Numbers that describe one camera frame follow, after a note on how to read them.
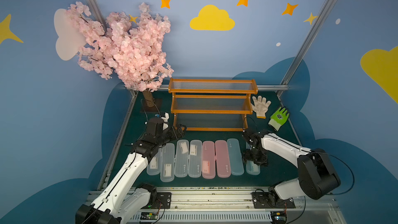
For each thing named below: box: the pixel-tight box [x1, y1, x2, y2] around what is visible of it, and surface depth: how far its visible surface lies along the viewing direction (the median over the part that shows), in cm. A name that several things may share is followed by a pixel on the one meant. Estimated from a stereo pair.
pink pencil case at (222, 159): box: [215, 140, 232, 178], surface depth 89 cm
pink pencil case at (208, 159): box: [202, 140, 216, 180], surface depth 88 cm
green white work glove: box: [268, 106, 290, 132], surface depth 108 cm
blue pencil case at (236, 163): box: [226, 137, 245, 176], surface depth 90 cm
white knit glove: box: [250, 95, 272, 119], surface depth 117 cm
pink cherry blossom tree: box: [66, 2, 175, 93], surface depth 70 cm
